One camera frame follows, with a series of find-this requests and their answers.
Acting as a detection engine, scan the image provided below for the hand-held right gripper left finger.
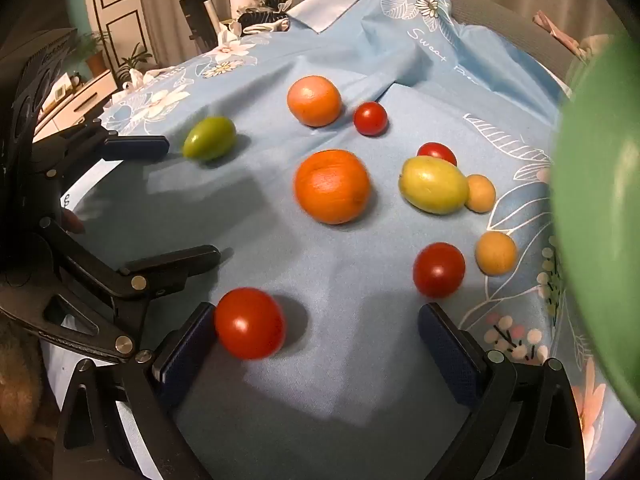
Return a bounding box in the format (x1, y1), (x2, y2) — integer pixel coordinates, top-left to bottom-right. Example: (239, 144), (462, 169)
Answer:
(52, 302), (218, 480)

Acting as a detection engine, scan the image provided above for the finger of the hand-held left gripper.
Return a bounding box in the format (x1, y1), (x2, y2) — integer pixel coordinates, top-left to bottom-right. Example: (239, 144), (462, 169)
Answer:
(31, 119), (171, 196)
(0, 217), (222, 363)

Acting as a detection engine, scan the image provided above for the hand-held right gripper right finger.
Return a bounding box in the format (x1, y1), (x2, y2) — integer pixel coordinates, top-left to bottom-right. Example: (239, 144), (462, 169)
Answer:
(419, 302), (586, 480)

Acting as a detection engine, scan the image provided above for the red cherry tomato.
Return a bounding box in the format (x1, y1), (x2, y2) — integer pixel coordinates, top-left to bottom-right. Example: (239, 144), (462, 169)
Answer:
(353, 101), (389, 137)
(412, 242), (466, 298)
(214, 287), (286, 361)
(416, 142), (458, 167)

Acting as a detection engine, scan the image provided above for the green jujube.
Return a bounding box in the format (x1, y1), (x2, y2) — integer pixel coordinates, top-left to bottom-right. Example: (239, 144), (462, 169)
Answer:
(182, 116), (237, 163)

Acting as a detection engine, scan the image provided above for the tan longan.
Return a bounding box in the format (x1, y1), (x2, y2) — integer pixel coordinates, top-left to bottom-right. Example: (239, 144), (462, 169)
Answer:
(475, 231), (518, 277)
(465, 174), (497, 212)

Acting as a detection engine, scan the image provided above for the yellow-green jujube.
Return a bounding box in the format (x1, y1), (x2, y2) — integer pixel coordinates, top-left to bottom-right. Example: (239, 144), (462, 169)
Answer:
(398, 155), (470, 216)

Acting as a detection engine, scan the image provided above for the large orange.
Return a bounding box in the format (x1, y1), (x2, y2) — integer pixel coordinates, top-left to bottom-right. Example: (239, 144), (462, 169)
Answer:
(294, 149), (372, 226)

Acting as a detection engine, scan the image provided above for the small orange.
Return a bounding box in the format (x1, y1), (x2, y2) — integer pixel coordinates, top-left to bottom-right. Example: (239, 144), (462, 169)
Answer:
(287, 75), (343, 128)

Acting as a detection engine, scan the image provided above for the green bowl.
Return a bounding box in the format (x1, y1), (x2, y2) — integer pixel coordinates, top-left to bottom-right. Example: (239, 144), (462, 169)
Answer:
(547, 35), (640, 426)

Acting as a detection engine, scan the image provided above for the person's left forearm furry sleeve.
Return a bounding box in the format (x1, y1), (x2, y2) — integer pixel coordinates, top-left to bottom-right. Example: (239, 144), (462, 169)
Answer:
(0, 317), (46, 443)

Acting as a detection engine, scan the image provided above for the person's left hand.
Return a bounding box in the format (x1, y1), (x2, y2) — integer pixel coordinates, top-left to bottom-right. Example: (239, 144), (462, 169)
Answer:
(62, 209), (87, 235)

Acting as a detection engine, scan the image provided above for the white cabinet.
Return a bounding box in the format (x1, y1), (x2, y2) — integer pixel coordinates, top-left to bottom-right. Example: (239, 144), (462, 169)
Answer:
(32, 67), (126, 133)

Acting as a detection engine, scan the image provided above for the potted plant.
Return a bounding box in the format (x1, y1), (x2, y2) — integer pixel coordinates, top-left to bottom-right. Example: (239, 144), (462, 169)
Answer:
(117, 42), (153, 83)
(75, 30), (113, 76)

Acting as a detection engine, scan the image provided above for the blue floral bed sheet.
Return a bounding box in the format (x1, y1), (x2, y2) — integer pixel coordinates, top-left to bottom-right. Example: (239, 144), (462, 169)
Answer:
(45, 0), (626, 480)

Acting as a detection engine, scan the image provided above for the black stick vacuum cleaner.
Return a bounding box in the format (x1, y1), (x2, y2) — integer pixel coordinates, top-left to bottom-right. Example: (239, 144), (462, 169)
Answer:
(179, 0), (223, 53)

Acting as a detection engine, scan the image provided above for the grey curtain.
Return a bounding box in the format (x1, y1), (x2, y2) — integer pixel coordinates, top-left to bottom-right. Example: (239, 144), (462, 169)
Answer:
(135, 0), (311, 61)

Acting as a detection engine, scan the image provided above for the black and white cloth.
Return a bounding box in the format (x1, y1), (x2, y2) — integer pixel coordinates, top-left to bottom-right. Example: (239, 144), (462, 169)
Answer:
(237, 0), (293, 36)

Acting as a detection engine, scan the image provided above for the pink crumpled cloth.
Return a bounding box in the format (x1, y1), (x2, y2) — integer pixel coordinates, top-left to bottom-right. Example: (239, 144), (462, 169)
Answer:
(532, 9), (588, 61)

